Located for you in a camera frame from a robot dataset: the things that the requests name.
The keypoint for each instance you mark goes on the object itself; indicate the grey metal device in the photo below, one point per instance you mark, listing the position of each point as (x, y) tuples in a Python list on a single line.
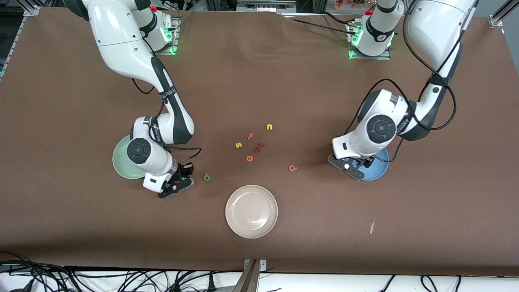
[(265, 5)]

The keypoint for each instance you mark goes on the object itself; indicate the light green plate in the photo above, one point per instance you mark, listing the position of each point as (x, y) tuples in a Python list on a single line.
[(119, 160)]

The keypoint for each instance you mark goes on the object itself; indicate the aluminium corner rail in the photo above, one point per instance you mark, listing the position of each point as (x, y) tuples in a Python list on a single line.
[(495, 20)]

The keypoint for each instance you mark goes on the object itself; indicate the brown table cover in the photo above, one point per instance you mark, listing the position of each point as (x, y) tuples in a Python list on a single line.
[(259, 81)]

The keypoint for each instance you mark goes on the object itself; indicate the perforated aluminium side rail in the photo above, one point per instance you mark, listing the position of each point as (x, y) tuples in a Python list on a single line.
[(17, 38)]

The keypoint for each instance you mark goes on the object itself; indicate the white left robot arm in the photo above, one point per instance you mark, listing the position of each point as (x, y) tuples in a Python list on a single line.
[(438, 24)]

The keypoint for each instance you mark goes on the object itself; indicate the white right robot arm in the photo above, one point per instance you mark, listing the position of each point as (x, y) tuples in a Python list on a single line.
[(121, 40)]

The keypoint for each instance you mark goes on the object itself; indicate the blue plate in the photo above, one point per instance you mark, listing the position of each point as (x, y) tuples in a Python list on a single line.
[(379, 168)]

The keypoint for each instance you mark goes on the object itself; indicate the white paper scrap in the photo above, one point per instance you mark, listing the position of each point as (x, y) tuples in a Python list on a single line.
[(372, 227)]

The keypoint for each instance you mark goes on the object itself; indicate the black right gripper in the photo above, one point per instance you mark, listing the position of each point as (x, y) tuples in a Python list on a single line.
[(183, 169)]

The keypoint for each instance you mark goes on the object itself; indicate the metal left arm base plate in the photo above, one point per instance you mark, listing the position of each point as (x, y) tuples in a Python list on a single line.
[(354, 56)]

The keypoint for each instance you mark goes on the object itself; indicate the beige plate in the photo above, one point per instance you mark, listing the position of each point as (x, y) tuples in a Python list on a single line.
[(251, 211)]

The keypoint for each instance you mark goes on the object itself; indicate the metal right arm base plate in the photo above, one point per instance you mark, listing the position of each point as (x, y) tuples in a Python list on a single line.
[(175, 40)]

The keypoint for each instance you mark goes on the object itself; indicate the metal table clamp bracket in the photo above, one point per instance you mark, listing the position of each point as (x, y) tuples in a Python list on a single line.
[(253, 280)]

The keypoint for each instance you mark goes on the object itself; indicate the aluminium frame structure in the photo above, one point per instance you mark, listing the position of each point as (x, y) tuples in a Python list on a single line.
[(312, 4)]

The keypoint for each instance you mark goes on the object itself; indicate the black power plug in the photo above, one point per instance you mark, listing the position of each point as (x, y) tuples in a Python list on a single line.
[(211, 284)]

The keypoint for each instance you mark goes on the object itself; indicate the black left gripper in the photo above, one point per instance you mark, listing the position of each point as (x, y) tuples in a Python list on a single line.
[(363, 162)]

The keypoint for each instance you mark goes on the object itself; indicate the orange dried flowers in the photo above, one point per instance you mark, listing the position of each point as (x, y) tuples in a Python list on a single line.
[(348, 3)]

